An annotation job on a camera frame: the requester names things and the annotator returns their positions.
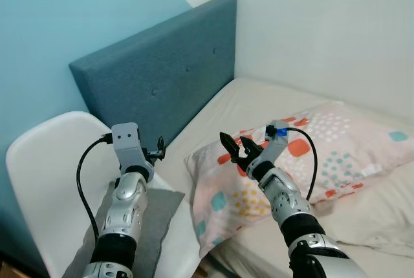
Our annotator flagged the beige bed mattress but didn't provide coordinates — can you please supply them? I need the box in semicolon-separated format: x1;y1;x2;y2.
155;76;414;278

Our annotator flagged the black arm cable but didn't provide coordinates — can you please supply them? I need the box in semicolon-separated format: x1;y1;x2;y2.
76;134;114;241
285;127;318;202

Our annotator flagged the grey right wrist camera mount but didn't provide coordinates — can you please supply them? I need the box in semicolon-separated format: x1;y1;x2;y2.
254;121;290;170

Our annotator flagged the grey seat cushion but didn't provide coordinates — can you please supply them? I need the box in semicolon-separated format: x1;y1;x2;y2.
63;180;186;278

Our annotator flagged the white plastic chair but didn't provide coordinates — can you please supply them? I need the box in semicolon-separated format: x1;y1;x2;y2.
6;111;202;278

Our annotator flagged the pink patterned pillow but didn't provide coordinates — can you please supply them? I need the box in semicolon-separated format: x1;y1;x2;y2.
184;102;414;259

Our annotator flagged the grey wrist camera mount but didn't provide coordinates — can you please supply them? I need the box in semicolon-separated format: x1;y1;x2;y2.
111;123;155;176
254;121;290;170

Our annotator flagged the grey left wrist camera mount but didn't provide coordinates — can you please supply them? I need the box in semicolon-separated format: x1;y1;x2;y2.
111;123;155;176

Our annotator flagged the blue upholstered headboard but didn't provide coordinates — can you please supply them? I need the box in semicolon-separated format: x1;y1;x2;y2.
69;0;237;147

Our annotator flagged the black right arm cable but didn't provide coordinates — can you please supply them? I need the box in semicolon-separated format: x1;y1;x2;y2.
285;127;318;202

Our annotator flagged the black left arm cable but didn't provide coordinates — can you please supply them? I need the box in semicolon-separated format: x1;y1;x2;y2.
76;134;114;241

